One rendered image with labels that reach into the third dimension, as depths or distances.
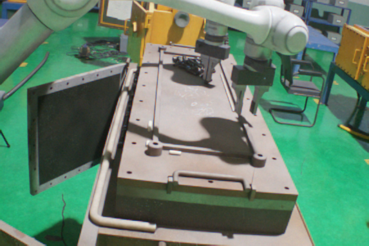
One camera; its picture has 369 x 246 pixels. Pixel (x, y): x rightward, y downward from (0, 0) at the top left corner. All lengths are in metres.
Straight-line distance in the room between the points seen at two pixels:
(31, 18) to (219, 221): 0.67
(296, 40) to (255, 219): 0.47
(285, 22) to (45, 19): 0.58
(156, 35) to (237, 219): 3.04
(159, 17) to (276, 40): 2.91
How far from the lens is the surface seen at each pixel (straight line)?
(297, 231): 1.17
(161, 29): 3.94
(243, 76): 1.28
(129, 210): 1.06
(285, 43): 1.06
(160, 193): 1.02
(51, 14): 0.95
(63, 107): 2.01
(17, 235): 1.04
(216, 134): 1.27
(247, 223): 1.10
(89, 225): 1.06
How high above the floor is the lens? 1.91
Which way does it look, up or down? 22 degrees down
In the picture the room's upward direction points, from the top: 9 degrees clockwise
